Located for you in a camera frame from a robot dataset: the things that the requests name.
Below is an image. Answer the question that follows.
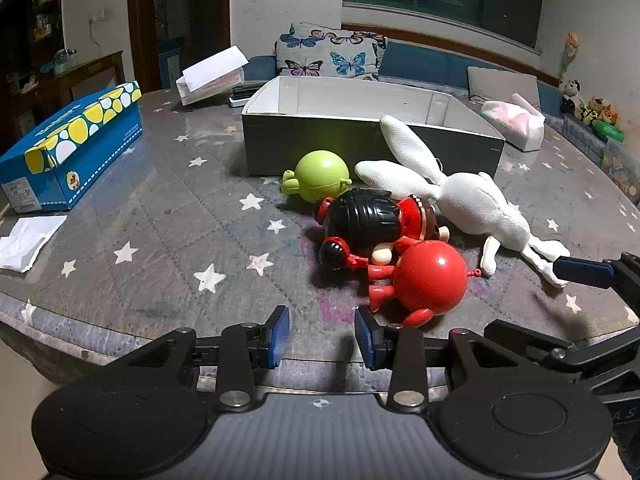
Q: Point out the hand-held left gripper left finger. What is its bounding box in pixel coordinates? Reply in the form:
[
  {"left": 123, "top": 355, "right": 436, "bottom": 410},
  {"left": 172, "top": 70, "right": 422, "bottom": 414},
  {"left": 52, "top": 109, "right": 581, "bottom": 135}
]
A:
[{"left": 107, "top": 305, "right": 291, "bottom": 408}]

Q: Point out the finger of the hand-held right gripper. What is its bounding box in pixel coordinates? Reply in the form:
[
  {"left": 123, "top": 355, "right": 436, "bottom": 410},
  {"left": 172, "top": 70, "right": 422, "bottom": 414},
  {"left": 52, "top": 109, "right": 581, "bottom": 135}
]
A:
[
  {"left": 554, "top": 252, "right": 640, "bottom": 311},
  {"left": 484, "top": 319, "right": 640, "bottom": 402}
]

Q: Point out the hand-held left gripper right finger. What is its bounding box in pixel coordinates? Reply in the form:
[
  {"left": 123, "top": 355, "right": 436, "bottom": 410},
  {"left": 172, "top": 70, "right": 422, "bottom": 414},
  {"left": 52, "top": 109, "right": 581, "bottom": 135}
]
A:
[{"left": 354, "top": 306, "right": 538, "bottom": 409}]

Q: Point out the red round toy figure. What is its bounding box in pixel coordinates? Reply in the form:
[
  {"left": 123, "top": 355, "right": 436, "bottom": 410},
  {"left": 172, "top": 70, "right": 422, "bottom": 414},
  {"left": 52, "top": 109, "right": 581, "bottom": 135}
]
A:
[{"left": 367, "top": 240, "right": 485, "bottom": 328}]

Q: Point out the black-haired doll figure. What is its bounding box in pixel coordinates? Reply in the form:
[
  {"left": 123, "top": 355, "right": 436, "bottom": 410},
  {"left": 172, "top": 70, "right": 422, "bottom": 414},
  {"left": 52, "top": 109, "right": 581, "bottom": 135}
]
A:
[{"left": 313, "top": 186, "right": 453, "bottom": 268}]

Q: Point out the white plush rabbit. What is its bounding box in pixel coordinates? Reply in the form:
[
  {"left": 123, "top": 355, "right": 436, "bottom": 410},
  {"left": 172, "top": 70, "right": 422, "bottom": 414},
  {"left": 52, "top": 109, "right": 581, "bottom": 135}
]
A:
[{"left": 354, "top": 115, "right": 572, "bottom": 288}]

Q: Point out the green round toy figure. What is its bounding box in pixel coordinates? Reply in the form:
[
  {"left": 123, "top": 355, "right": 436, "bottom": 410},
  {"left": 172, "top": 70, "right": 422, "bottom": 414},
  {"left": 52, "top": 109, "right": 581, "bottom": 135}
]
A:
[{"left": 280, "top": 151, "right": 353, "bottom": 200}]

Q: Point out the grey cardboard box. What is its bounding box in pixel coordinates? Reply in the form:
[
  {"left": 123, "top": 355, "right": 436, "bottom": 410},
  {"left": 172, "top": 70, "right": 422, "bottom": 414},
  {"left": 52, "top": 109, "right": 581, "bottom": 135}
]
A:
[{"left": 241, "top": 76, "right": 507, "bottom": 178}]

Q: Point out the teal container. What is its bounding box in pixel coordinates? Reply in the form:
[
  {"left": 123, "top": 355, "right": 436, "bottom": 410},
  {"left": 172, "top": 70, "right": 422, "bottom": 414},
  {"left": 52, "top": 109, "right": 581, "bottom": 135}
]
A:
[{"left": 41, "top": 49, "right": 79, "bottom": 76}]

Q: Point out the colourful printed box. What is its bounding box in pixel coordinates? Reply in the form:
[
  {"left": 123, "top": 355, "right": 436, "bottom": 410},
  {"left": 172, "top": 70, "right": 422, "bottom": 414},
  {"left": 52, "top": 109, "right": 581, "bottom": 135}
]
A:
[{"left": 600, "top": 137, "right": 640, "bottom": 196}]

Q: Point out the blue storage crate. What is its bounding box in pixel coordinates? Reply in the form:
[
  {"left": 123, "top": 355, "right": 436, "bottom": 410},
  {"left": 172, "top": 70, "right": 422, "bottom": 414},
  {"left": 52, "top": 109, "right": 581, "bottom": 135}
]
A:
[{"left": 562, "top": 112, "right": 608, "bottom": 166}]

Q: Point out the grey star-print tablecloth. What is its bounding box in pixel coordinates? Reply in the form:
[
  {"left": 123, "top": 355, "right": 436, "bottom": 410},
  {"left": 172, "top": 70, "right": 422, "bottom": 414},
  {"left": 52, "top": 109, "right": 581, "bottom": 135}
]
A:
[{"left": 0, "top": 87, "right": 640, "bottom": 396}]

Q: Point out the orange plush toy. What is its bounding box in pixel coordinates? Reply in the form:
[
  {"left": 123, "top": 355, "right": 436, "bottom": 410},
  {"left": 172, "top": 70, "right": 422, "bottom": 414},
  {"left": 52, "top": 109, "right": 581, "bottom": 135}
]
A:
[{"left": 580, "top": 95, "right": 621, "bottom": 126}]

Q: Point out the pink tissue pack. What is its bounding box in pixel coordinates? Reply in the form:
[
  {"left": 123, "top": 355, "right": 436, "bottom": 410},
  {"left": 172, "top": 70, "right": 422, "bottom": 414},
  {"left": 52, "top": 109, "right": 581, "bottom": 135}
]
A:
[{"left": 479, "top": 92, "right": 546, "bottom": 152}]

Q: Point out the panda plush toy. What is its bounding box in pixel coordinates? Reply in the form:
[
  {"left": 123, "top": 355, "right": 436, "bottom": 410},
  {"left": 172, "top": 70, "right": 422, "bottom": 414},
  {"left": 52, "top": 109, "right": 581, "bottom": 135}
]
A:
[{"left": 557, "top": 78, "right": 586, "bottom": 113}]

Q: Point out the grey cushion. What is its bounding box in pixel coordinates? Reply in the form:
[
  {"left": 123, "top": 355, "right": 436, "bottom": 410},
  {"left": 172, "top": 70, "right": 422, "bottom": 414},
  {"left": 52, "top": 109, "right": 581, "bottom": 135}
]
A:
[{"left": 467, "top": 66, "right": 542, "bottom": 110}]

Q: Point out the black remote control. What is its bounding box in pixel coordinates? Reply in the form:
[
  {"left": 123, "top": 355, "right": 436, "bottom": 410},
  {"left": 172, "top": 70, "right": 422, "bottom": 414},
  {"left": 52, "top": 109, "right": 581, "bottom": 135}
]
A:
[{"left": 229, "top": 85, "right": 261, "bottom": 108}]

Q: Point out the blue sofa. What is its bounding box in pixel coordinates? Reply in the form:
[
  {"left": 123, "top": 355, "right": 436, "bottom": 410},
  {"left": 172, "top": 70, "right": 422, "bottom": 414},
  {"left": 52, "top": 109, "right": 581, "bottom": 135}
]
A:
[{"left": 244, "top": 40, "right": 566, "bottom": 126}]

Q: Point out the blue dotted tissue box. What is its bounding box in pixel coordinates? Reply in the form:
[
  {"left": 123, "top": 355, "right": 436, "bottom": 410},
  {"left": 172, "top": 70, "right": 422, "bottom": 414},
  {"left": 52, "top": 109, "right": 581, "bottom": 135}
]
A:
[{"left": 0, "top": 80, "right": 144, "bottom": 212}]

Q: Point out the white paper tissue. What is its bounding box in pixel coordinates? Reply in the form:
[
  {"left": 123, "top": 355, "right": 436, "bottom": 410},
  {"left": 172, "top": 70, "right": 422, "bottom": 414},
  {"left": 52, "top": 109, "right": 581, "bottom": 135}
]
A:
[{"left": 0, "top": 215, "right": 68, "bottom": 273}]

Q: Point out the white tissue box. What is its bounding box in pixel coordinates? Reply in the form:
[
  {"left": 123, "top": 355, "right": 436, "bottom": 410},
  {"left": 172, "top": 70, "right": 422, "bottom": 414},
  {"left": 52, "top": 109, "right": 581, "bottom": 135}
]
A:
[{"left": 176, "top": 45, "right": 249, "bottom": 107}]

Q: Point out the butterfly print pillow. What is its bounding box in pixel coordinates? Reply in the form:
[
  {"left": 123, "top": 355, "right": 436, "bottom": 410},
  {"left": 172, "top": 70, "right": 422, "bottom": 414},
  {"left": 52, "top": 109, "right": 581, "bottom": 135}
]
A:
[{"left": 274, "top": 22, "right": 388, "bottom": 82}]

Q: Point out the wooden cabinet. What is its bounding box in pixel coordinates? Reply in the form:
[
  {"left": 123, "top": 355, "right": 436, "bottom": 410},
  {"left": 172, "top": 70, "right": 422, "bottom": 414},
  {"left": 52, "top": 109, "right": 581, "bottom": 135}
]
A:
[{"left": 0, "top": 50, "right": 126, "bottom": 146}]

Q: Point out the dark wooden shelf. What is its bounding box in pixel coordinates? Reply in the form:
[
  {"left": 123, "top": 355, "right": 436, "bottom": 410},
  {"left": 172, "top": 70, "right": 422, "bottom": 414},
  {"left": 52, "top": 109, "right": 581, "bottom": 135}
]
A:
[{"left": 0, "top": 0, "right": 64, "bottom": 92}]

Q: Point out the green ring toy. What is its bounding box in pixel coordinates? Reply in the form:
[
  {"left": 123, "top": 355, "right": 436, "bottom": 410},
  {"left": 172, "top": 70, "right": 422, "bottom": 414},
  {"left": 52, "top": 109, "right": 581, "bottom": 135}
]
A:
[{"left": 594, "top": 120, "right": 626, "bottom": 143}]

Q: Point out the hanging doll wall decoration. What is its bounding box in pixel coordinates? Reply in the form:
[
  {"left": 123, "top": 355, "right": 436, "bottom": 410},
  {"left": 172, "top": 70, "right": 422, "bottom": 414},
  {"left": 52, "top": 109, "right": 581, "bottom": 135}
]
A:
[{"left": 561, "top": 31, "right": 581, "bottom": 76}]

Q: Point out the wooden door frame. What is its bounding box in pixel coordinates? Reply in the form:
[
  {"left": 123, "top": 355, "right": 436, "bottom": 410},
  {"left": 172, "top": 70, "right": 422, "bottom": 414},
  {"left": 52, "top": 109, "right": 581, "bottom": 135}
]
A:
[{"left": 126, "top": 0, "right": 232, "bottom": 93}]

